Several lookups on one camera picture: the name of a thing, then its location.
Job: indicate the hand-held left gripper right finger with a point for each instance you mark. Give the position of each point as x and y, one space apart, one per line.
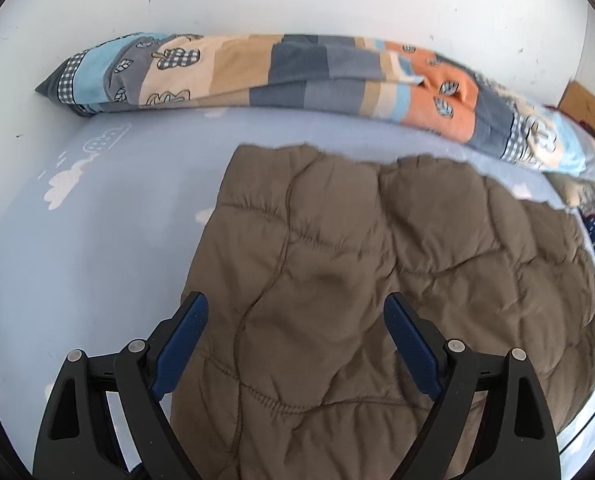
415 345

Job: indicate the wooden headboard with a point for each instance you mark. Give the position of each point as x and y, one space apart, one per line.
585 102

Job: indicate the beige cloth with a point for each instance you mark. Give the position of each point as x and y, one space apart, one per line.
572 190

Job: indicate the light blue cloud-print bed sheet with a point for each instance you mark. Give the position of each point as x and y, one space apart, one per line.
77 260

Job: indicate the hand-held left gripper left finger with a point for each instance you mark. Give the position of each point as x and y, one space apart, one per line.
180 350

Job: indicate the brown quilted blanket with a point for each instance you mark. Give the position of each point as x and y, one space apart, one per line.
352 280

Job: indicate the patchwork patterned quilt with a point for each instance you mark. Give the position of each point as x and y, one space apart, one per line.
297 72

